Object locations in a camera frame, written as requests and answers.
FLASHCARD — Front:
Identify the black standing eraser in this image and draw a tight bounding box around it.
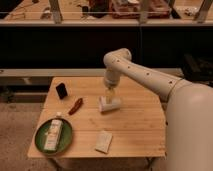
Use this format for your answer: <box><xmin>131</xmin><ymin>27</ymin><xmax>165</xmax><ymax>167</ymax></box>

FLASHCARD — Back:
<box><xmin>56</xmin><ymin>83</ymin><xmax>68</xmax><ymax>99</ymax></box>

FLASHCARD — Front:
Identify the wooden table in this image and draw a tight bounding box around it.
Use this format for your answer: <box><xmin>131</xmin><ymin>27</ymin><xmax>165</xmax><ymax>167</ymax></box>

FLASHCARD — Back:
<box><xmin>37</xmin><ymin>77</ymin><xmax>165</xmax><ymax>159</ymax></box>

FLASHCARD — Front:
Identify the metal shelf frame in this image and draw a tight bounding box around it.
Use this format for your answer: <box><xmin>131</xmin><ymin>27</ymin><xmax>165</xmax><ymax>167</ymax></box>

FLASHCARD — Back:
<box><xmin>0</xmin><ymin>0</ymin><xmax>213</xmax><ymax>78</ymax></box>

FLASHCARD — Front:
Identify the green round plate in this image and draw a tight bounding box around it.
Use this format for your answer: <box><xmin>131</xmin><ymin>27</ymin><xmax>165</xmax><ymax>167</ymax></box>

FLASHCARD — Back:
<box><xmin>34</xmin><ymin>118</ymin><xmax>73</xmax><ymax>156</ymax></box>

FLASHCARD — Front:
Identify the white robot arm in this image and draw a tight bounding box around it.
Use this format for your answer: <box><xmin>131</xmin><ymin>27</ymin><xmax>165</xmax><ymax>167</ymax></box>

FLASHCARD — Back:
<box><xmin>103</xmin><ymin>48</ymin><xmax>213</xmax><ymax>171</ymax></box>

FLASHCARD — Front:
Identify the white bottle on plate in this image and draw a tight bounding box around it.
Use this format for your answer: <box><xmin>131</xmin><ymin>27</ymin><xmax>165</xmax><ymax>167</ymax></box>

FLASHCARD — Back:
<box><xmin>44</xmin><ymin>112</ymin><xmax>63</xmax><ymax>151</ymax></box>

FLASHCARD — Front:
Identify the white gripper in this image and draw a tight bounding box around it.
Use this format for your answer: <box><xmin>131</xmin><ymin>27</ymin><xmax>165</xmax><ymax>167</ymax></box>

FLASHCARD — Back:
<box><xmin>99</xmin><ymin>88</ymin><xmax>121</xmax><ymax>112</ymax></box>

